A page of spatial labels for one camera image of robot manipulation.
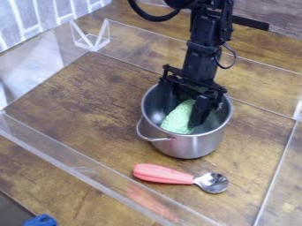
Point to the clear acrylic triangle bracket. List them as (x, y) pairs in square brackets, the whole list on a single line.
[(91, 42)]

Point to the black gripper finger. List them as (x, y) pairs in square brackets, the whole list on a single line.
[(169, 91), (204, 105)]

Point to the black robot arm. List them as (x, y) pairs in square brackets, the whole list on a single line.
[(197, 3)]

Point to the blue object at edge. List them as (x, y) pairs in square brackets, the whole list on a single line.
[(42, 220)]

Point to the black bar on wall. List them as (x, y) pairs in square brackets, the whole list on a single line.
[(252, 23)]

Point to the green knobbly toy vegetable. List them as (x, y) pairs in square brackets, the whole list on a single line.
[(177, 120)]

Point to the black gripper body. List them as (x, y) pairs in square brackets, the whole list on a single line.
[(210, 33)]

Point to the silver metal pot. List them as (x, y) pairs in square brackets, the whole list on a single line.
[(185, 146)]

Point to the spoon with red handle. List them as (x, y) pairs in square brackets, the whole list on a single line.
[(212, 182)]

